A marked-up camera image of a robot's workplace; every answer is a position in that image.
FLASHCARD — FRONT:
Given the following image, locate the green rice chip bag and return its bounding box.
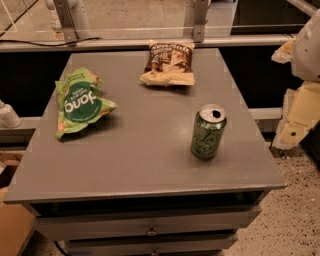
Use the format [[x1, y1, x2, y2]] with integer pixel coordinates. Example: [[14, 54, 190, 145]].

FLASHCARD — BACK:
[[55, 67, 117, 139]]

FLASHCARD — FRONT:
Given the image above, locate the upper drawer knob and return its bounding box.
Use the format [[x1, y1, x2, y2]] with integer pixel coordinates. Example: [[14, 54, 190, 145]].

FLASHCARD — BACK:
[[147, 227, 157, 237]]

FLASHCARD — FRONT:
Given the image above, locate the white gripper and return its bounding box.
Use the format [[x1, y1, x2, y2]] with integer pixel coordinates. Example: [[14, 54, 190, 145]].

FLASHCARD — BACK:
[[271, 9, 320, 150]]

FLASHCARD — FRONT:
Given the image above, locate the grey metal bracket right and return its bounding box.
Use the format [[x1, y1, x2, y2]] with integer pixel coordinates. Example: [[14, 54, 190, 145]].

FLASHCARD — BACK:
[[193, 0, 211, 43]]

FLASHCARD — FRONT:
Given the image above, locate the grey metal bracket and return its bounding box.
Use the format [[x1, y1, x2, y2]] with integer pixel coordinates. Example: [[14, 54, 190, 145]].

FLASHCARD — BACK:
[[53, 0, 78, 43], [193, 0, 211, 43]]

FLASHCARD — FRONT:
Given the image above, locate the grey drawer cabinet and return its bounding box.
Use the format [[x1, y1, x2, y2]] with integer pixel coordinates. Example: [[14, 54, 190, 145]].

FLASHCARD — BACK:
[[5, 48, 285, 256]]

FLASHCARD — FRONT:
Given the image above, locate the black cable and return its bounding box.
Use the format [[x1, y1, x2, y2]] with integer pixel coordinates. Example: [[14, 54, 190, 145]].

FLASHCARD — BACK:
[[0, 36, 102, 47]]

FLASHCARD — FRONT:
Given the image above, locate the white pipe fitting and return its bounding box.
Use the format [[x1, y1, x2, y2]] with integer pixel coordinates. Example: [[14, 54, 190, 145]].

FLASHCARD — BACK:
[[0, 100, 22, 128]]

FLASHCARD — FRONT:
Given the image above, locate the grey metal bracket left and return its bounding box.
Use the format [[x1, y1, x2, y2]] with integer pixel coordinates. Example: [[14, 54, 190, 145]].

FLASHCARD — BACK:
[[53, 0, 78, 43]]

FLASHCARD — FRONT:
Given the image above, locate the brown chip bag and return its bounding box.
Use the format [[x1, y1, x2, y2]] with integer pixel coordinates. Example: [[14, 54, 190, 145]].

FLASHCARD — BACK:
[[140, 40, 195, 86]]

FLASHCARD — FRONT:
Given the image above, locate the cardboard box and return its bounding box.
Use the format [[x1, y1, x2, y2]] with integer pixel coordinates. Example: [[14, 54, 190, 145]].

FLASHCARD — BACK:
[[0, 160, 33, 256]]

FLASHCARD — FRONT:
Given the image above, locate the green soda can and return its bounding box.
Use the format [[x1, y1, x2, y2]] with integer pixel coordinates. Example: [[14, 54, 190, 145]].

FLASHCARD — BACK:
[[191, 104, 227, 160]]

